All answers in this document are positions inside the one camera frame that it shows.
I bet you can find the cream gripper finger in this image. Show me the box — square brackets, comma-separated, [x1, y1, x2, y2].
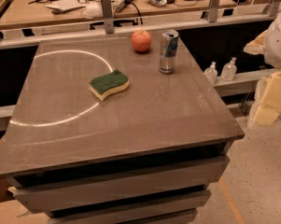
[244, 31, 267, 55]
[251, 71, 281, 126]

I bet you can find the redbull can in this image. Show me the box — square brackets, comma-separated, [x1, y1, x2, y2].
[159, 30, 179, 74]

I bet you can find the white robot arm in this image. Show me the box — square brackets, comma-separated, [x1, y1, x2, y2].
[244, 12, 281, 127]

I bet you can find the clear sanitizer bottle right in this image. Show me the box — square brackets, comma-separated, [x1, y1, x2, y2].
[221, 57, 237, 81]

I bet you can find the clear sanitizer bottle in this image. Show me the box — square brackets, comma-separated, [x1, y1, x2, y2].
[204, 62, 218, 85]
[221, 57, 237, 81]

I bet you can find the clear sanitizer bottle left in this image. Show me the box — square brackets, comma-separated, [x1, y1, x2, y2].
[204, 62, 218, 85]

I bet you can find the red apple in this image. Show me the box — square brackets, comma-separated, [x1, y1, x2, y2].
[131, 30, 151, 52]

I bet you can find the white power strip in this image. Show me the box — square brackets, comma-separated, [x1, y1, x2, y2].
[113, 0, 133, 12]

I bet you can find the green yellow sponge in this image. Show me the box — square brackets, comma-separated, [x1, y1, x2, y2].
[90, 69, 130, 101]

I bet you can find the white paper stack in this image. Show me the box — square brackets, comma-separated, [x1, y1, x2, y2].
[47, 0, 86, 11]

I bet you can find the grey drawer cabinet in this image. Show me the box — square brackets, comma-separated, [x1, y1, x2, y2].
[6, 142, 234, 224]

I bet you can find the wooden desk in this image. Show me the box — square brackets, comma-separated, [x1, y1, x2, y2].
[0, 0, 210, 30]

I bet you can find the black cable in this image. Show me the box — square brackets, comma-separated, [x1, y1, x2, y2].
[125, 0, 144, 26]

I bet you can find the metal frame rail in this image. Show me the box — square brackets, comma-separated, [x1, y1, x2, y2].
[0, 0, 281, 49]

